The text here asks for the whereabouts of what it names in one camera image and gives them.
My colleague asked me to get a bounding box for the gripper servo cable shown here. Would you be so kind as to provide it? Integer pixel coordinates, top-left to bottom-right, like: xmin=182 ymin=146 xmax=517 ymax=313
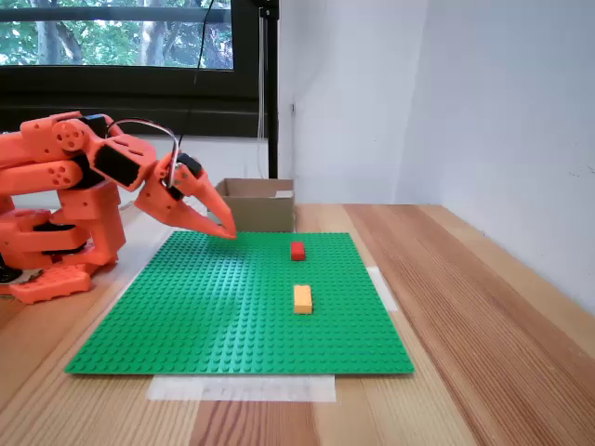
xmin=107 ymin=118 xmax=183 ymax=190

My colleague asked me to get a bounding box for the white blind cord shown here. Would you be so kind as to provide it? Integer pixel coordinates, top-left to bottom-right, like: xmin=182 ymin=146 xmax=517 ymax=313
xmin=258 ymin=7 xmax=268 ymax=139

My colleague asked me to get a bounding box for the black table clamp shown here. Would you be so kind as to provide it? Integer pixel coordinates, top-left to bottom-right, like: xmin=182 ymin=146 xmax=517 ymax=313
xmin=0 ymin=253 xmax=41 ymax=285

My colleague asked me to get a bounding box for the hanging black cable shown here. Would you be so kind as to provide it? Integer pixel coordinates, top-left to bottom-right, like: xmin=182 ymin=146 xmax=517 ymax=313
xmin=178 ymin=0 xmax=216 ymax=145

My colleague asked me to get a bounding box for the yellow lego block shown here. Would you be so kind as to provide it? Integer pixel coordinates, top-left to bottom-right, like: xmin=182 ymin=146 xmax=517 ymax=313
xmin=293 ymin=284 xmax=313 ymax=316

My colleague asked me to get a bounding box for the black window frame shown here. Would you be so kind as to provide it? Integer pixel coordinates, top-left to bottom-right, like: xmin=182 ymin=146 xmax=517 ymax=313
xmin=0 ymin=0 xmax=261 ymax=139

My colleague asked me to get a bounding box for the green lego baseplate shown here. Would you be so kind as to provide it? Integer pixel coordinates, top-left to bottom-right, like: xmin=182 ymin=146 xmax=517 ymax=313
xmin=63 ymin=230 xmax=416 ymax=375

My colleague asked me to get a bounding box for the black vertical post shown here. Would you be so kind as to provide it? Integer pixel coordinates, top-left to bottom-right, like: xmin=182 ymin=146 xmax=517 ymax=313
xmin=258 ymin=0 xmax=280 ymax=180

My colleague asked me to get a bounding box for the open cardboard box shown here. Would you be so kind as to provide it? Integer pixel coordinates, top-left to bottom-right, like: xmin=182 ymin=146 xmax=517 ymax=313
xmin=213 ymin=177 xmax=297 ymax=233

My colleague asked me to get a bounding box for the white masking tape strip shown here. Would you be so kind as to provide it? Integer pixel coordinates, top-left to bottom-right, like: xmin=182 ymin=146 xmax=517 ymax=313
xmin=365 ymin=266 xmax=400 ymax=313
xmin=147 ymin=374 xmax=337 ymax=403

